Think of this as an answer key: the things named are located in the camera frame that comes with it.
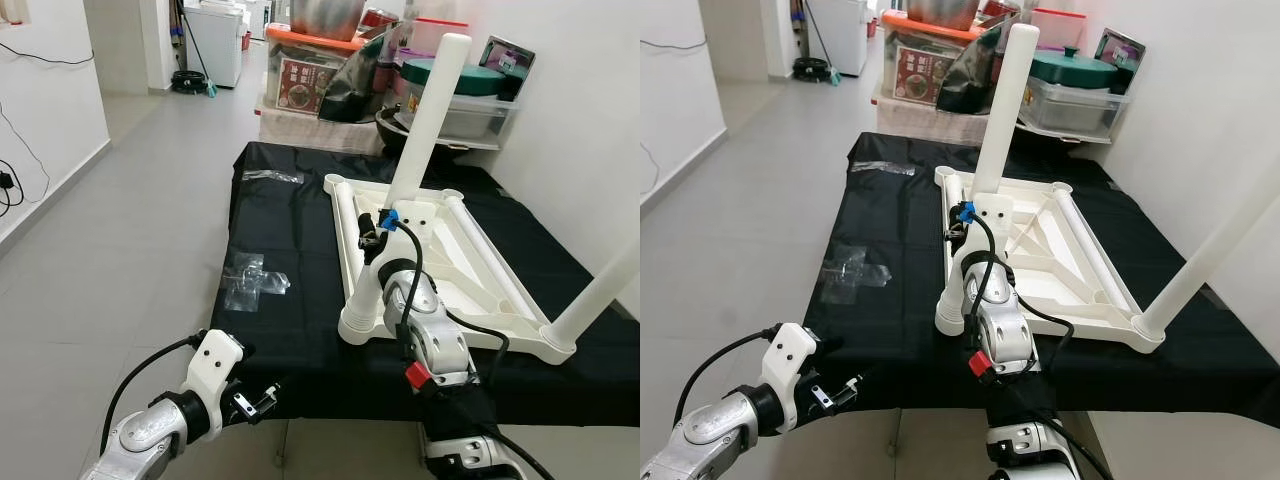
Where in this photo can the crossed clear tape patch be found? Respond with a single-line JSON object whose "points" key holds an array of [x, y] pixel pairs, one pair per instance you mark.
{"points": [[855, 272], [250, 282]]}

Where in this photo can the black table cloth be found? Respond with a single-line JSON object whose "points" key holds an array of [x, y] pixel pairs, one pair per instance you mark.
{"points": [[880, 220], [300, 220]]}

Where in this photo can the clear tape strip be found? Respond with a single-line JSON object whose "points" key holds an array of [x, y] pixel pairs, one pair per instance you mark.
{"points": [[274, 176], [882, 167]]}

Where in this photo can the white plastic table top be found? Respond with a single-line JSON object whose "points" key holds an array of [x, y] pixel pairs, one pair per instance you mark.
{"points": [[470, 260], [1060, 260]]}

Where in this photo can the beige patterned cloth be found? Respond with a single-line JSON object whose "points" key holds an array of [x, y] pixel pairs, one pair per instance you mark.
{"points": [[930, 122], [320, 132]]}

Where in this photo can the black wok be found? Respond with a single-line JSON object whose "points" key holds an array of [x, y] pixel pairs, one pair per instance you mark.
{"points": [[390, 130]]}

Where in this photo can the black plastic bag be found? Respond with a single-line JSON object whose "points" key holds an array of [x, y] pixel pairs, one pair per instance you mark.
{"points": [[355, 90], [965, 85]]}

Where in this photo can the red printed food box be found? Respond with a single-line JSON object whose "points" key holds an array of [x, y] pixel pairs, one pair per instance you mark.
{"points": [[310, 85], [925, 72]]}

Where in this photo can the clear plastic container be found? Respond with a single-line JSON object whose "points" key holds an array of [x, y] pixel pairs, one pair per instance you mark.
{"points": [[480, 118], [1080, 110]]}

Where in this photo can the clear storage box orange lid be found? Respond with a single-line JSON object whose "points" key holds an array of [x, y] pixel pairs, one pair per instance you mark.
{"points": [[271, 70], [886, 60]]}

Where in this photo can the green pot with lid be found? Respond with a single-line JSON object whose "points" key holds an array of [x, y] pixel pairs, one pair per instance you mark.
{"points": [[1075, 68], [485, 80]]}

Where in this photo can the clear container red lid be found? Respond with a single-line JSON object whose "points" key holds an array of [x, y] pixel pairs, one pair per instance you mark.
{"points": [[1058, 28], [430, 35]]}

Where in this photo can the steel cooking pot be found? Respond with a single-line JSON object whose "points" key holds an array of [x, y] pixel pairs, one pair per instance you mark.
{"points": [[942, 12], [328, 18]]}

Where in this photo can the white appliance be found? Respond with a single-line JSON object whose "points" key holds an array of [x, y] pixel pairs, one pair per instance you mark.
{"points": [[215, 45], [838, 35]]}

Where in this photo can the dark purple printed box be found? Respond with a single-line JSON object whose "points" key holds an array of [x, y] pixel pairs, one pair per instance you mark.
{"points": [[505, 55], [1120, 48]]}

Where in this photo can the black power adapter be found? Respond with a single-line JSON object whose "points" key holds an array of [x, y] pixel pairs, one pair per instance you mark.
{"points": [[6, 180]]}

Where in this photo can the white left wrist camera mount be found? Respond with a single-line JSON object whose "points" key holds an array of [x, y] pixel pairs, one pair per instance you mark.
{"points": [[212, 360], [790, 350]]}

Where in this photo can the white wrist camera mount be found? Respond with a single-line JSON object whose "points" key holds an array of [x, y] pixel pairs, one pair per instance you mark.
{"points": [[995, 215], [212, 360], [790, 350], [420, 220]]}

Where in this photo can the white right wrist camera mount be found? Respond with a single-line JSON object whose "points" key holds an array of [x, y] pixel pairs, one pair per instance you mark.
{"points": [[995, 215], [420, 220]]}

